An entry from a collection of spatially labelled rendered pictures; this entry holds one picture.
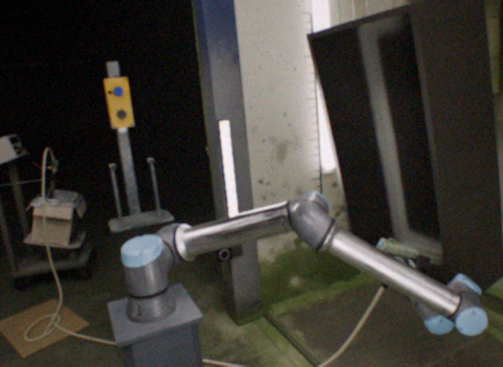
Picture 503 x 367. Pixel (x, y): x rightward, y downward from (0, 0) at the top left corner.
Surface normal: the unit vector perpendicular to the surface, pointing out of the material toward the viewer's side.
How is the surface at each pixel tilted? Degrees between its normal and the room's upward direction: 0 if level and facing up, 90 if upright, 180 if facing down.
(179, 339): 90
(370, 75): 91
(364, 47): 91
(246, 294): 90
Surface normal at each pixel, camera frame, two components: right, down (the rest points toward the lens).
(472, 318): -0.22, 0.28
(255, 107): 0.42, 0.16
